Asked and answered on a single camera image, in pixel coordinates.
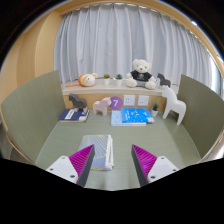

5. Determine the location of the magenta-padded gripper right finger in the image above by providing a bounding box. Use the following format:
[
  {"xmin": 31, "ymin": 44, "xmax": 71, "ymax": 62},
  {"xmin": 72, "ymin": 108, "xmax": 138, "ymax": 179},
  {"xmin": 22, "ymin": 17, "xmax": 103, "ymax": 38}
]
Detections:
[{"xmin": 130, "ymin": 144, "xmax": 179, "ymax": 188}]

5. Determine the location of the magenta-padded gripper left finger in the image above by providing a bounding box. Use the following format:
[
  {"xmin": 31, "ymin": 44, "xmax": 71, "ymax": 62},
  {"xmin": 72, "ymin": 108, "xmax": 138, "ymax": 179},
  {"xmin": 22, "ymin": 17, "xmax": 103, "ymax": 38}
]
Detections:
[{"xmin": 46, "ymin": 144, "xmax": 96, "ymax": 188}]

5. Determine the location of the blue towel with yellow leaf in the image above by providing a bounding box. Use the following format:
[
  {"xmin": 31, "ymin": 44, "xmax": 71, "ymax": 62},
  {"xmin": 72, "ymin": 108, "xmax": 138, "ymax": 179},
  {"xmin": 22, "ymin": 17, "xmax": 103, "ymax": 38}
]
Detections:
[{"xmin": 77, "ymin": 134, "xmax": 115, "ymax": 171}]

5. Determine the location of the navy blue book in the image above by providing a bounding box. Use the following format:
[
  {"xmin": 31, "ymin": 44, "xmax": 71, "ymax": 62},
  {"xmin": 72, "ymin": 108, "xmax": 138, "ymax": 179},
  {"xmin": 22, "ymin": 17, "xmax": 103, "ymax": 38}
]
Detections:
[{"xmin": 58, "ymin": 107, "xmax": 91, "ymax": 123}]

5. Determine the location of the bright blue book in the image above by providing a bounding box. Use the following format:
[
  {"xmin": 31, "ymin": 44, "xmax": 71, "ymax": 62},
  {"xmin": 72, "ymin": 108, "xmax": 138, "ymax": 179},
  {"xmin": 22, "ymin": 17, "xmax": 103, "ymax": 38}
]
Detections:
[{"xmin": 120, "ymin": 107, "xmax": 155, "ymax": 124}]

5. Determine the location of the small potted plant white pot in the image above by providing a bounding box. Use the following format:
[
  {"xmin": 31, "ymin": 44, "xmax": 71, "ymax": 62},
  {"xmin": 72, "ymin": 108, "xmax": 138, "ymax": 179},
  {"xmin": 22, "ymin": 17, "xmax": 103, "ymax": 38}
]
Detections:
[
  {"xmin": 115, "ymin": 73, "xmax": 124, "ymax": 87},
  {"xmin": 151, "ymin": 102, "xmax": 160, "ymax": 118},
  {"xmin": 103, "ymin": 73, "xmax": 111, "ymax": 86}
]

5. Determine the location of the light blue book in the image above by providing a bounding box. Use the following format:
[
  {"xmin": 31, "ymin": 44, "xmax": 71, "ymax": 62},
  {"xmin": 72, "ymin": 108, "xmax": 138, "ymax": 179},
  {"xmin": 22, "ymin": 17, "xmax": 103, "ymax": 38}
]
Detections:
[{"xmin": 110, "ymin": 110, "xmax": 147, "ymax": 127}]

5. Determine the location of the green divider panel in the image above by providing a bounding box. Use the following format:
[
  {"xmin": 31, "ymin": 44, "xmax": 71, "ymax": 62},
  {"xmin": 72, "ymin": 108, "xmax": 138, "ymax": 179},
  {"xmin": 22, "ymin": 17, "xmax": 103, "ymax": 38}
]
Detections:
[
  {"xmin": 0, "ymin": 69, "xmax": 66, "ymax": 164},
  {"xmin": 176, "ymin": 74, "xmax": 224, "ymax": 159}
]

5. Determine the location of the large white wooden horse figure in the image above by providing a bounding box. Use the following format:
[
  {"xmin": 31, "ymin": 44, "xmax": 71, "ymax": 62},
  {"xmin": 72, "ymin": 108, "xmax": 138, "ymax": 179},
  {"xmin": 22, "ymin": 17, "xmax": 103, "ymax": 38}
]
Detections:
[{"xmin": 161, "ymin": 86, "xmax": 187, "ymax": 126}]

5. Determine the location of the dark grey wooden horse figure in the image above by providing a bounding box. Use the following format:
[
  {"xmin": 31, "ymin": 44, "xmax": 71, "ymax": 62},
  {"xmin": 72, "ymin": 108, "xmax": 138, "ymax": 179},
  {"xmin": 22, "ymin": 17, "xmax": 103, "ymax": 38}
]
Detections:
[{"xmin": 68, "ymin": 93, "xmax": 89, "ymax": 112}]

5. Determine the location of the pink wooden horse figure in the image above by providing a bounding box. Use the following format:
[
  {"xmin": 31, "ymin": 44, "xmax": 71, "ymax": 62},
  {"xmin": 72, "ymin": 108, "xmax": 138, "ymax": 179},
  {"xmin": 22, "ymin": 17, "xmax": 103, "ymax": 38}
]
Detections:
[{"xmin": 92, "ymin": 96, "xmax": 112, "ymax": 117}]

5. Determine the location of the round purple number sign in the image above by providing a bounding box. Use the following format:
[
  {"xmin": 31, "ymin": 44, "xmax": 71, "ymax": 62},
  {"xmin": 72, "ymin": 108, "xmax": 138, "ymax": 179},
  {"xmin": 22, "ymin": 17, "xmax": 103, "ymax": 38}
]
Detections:
[{"xmin": 109, "ymin": 95, "xmax": 124, "ymax": 110}]

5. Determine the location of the wooden window ledge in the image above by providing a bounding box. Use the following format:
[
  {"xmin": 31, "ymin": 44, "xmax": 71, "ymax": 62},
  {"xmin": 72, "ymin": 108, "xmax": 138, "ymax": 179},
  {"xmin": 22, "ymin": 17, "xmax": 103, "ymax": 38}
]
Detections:
[{"xmin": 61, "ymin": 78, "xmax": 181, "ymax": 111}]

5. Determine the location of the small dark grey horse figure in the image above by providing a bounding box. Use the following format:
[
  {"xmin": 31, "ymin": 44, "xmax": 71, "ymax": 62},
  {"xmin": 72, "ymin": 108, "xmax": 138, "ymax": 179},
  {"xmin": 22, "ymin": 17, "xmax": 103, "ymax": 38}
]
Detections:
[{"xmin": 156, "ymin": 72, "xmax": 172, "ymax": 88}]

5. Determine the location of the orange and cream plush toy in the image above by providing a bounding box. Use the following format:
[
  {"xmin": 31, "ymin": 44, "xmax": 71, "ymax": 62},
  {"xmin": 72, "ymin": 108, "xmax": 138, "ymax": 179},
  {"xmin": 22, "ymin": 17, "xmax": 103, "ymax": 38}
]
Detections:
[{"xmin": 78, "ymin": 73, "xmax": 99, "ymax": 88}]

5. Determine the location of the white teddy bear black shirt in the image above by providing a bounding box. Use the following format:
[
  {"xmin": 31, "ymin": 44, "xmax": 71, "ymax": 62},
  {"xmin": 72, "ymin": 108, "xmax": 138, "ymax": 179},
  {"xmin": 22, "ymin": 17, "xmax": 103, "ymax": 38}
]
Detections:
[{"xmin": 125, "ymin": 58, "xmax": 157, "ymax": 90}]

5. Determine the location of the white pleated curtain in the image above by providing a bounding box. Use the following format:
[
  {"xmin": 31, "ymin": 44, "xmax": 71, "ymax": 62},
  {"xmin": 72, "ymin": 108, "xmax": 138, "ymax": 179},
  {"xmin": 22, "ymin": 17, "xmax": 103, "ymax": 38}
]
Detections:
[{"xmin": 53, "ymin": 3, "xmax": 214, "ymax": 88}]

